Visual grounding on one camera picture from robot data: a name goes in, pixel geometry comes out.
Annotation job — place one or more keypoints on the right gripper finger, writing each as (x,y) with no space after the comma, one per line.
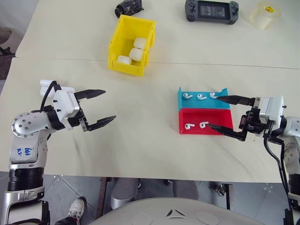
(230,133)
(236,100)

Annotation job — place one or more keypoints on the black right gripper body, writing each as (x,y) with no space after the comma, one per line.
(254,122)

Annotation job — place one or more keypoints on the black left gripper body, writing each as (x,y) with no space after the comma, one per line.
(82,119)

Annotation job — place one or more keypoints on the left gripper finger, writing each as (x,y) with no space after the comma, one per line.
(100,123)
(91,93)

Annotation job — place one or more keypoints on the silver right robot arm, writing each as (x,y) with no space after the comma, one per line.
(291,127)

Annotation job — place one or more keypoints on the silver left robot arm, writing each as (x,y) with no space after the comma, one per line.
(23,126)

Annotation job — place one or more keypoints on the yellow plastic bin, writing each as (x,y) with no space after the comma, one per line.
(119,42)

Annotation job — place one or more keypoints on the red plastic tray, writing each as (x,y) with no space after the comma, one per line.
(220,117)

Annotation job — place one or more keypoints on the blue plastic tray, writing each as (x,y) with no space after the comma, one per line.
(204,105)

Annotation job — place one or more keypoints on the dark metal table leg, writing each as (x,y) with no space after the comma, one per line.
(228,195)
(103,194)

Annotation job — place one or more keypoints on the grey rounded robot leg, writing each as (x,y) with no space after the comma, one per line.
(124,193)

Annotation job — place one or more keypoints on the white and red shoe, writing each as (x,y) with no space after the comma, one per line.
(77,207)

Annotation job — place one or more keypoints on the clear adhesive tape roll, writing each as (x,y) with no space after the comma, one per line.
(263,16)

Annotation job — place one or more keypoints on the dark grey handheld game console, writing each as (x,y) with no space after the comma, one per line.
(211,11)

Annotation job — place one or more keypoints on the black crumpled bag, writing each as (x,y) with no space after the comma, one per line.
(127,7)

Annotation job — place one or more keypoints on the silver robot torso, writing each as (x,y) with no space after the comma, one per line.
(178,211)

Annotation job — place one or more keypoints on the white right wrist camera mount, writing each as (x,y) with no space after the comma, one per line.
(273,107)

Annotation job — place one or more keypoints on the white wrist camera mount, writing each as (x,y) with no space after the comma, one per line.
(62,103)
(273,107)

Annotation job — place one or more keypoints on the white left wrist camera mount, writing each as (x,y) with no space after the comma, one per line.
(62,103)

